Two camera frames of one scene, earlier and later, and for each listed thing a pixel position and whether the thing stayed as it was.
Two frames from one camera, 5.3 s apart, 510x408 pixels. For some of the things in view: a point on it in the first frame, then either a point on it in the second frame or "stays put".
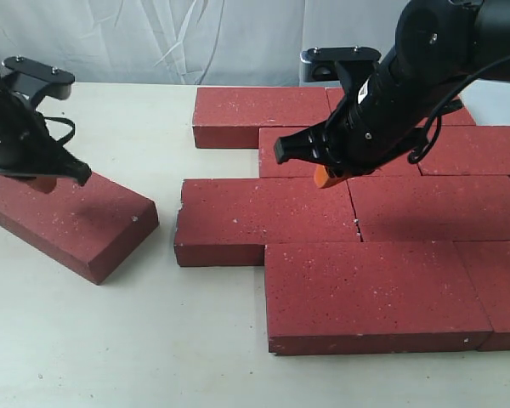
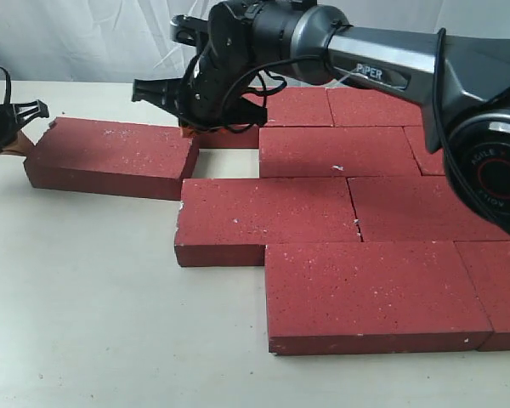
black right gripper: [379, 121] -> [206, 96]
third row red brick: [439, 208] stays put
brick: [92, 228] -> [116, 158]
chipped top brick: [228, 222] stays put
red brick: [232, 117] stays put
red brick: [371, 297] stays put
